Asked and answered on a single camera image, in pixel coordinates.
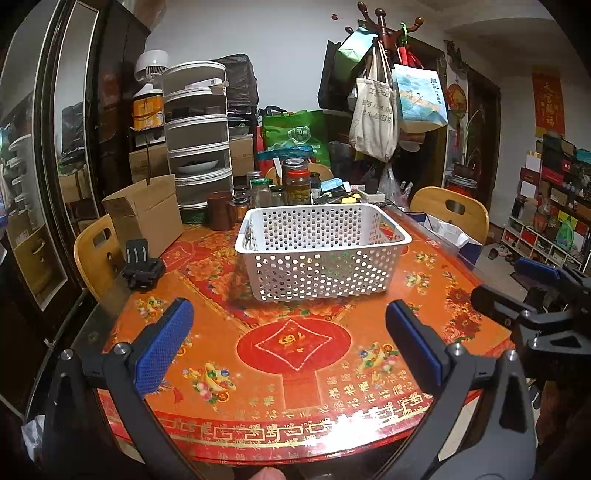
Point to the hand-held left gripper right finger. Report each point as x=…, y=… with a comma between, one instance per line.
x=413, y=341

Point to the red round wall ornament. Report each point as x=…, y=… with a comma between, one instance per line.
x=456, y=99

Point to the grey green paper bag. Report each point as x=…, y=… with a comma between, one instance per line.
x=353, y=50

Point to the large pickle jar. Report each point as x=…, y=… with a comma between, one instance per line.
x=296, y=184

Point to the black clamp mount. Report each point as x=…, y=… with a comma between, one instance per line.
x=143, y=270

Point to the potted plant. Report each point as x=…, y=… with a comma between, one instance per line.
x=468, y=157

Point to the red printed tablecloth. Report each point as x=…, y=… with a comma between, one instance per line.
x=295, y=383

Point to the red wall scroll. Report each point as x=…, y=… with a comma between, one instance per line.
x=548, y=106

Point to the shelf of boxed goods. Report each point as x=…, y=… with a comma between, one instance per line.
x=545, y=230

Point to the white and blue box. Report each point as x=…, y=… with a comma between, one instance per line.
x=448, y=230

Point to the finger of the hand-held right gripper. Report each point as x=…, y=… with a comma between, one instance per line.
x=538, y=270
x=496, y=302

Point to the stacked grey food cover tower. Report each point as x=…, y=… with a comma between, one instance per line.
x=198, y=134

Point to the green shopping bag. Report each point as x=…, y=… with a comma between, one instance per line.
x=300, y=134

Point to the clear hanging plastic bag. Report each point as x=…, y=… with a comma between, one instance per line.
x=390, y=184

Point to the clear glass jar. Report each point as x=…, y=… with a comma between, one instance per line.
x=262, y=194

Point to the beige canvas tote bag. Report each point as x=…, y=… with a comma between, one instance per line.
x=371, y=124

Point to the open cardboard box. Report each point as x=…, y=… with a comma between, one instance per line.
x=147, y=217

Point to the wooden chair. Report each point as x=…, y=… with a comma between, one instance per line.
x=323, y=170
x=92, y=263
x=475, y=221

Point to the blue printed paper bag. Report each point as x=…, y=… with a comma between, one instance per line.
x=420, y=101

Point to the blue mask pack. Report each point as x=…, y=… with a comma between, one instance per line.
x=332, y=186

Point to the wooden coat rack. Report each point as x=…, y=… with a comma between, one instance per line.
x=383, y=23

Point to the dark mirrored wardrobe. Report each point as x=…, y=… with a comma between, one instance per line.
x=115, y=92

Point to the black plastic bag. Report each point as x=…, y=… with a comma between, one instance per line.
x=238, y=83

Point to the orange container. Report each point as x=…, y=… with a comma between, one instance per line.
x=147, y=110

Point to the white fan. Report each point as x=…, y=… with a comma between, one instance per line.
x=152, y=64

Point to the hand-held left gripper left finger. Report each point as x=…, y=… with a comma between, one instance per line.
x=164, y=341

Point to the brown ceramic mug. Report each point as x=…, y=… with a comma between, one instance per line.
x=219, y=212

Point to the white perforated plastic basket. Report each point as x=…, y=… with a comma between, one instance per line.
x=295, y=253

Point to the black hanging bag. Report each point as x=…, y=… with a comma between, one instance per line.
x=330, y=83

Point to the person's left hand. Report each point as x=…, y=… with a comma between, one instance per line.
x=266, y=474

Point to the dark lidded jar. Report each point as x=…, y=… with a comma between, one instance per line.
x=315, y=184

